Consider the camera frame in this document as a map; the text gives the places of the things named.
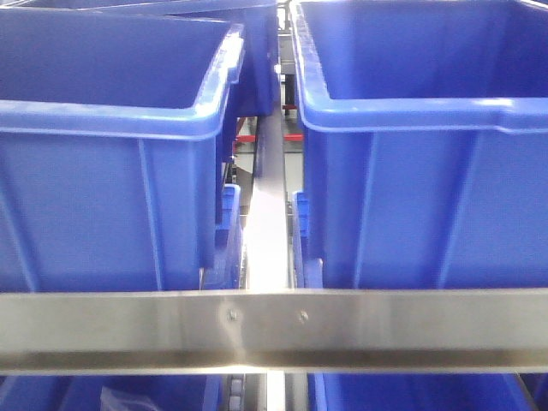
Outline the lower blue bin left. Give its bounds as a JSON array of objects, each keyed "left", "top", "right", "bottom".
[{"left": 1, "top": 375, "right": 223, "bottom": 410}]

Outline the steel flow rack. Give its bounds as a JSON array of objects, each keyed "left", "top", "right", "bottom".
[{"left": 0, "top": 0, "right": 548, "bottom": 411}]

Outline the large blue bin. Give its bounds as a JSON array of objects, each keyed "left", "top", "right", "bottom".
[
  {"left": 291, "top": 1, "right": 547, "bottom": 289},
  {"left": 1, "top": 7, "right": 244, "bottom": 292}
]

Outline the lower blue bin right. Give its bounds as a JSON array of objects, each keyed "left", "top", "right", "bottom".
[{"left": 307, "top": 373, "right": 537, "bottom": 410}]

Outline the large blue bin left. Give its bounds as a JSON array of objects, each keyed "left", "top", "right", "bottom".
[{"left": 1, "top": 7, "right": 244, "bottom": 292}]

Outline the blue bin behind left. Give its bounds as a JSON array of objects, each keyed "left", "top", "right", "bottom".
[{"left": 7, "top": 0, "right": 278, "bottom": 117}]

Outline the large blue bin right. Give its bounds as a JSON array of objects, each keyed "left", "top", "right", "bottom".
[{"left": 291, "top": 1, "right": 547, "bottom": 289}]

